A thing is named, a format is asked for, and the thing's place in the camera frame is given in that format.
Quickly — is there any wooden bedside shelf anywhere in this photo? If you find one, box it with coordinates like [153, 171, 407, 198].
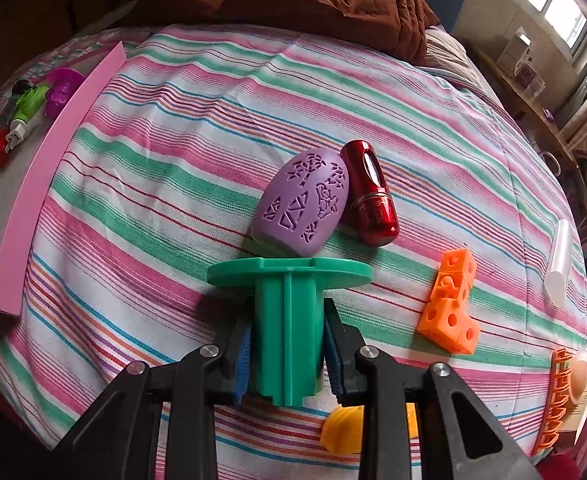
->
[468, 40, 587, 241]

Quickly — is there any orange plastic rack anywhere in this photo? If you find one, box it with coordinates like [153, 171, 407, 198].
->
[533, 347, 587, 456]

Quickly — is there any green plug-in device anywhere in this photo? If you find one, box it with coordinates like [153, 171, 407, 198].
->
[4, 85, 50, 151]

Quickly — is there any beige pillow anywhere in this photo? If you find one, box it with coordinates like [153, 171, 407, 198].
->
[423, 25, 489, 91]

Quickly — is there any black grey cylindrical jar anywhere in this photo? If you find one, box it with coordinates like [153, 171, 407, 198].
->
[0, 79, 32, 131]

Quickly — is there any brown duvet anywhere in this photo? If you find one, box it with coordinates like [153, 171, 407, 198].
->
[218, 0, 441, 67]

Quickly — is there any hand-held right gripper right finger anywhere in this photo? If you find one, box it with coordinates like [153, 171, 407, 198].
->
[323, 300, 544, 480]

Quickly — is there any purple box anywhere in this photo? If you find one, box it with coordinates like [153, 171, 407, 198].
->
[516, 57, 547, 98]

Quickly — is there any green plastic spool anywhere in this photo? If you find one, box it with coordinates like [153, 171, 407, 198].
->
[207, 256, 374, 407]

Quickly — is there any yellow toy slide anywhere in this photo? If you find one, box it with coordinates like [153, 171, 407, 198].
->
[322, 402, 419, 456]

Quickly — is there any peach egg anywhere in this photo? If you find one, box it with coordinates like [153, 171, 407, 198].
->
[568, 355, 587, 406]

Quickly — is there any orange cube block toy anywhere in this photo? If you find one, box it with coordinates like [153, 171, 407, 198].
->
[416, 247, 478, 356]

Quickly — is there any red capsule case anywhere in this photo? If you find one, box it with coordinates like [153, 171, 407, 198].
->
[338, 139, 400, 247]

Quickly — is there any pink shallow box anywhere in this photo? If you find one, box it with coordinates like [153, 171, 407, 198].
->
[0, 41, 127, 318]

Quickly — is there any white box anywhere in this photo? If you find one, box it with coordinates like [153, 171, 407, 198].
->
[496, 26, 534, 78]

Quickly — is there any purple egg-shaped case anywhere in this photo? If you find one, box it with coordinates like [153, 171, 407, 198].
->
[250, 147, 350, 260]

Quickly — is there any magenta plastic spool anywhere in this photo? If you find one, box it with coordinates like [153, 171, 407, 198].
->
[46, 67, 87, 121]

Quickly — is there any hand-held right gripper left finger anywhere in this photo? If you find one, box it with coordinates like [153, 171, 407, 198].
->
[54, 317, 254, 480]

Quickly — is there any translucent plastic tube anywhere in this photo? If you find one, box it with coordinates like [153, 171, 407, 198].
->
[545, 217, 573, 308]

